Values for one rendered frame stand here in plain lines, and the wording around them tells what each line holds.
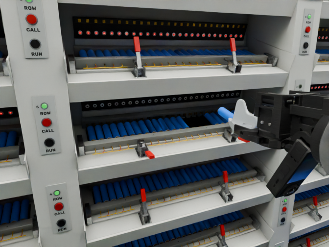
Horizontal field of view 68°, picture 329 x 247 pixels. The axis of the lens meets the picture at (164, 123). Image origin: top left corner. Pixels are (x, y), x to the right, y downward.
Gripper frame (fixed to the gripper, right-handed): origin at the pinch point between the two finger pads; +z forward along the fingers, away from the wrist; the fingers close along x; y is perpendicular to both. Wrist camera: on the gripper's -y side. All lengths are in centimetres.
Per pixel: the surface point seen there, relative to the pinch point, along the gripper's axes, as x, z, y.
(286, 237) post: -38, 19, -50
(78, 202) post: 31.2, 15.7, -19.2
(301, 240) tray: -57, 27, -63
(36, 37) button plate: 35.7, 14.0, 16.9
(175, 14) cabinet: -1.3, 34.7, 27.0
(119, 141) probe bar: 20.4, 20.1, -6.9
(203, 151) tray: -1.8, 16.4, -11.2
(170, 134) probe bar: 6.4, 20.5, -6.7
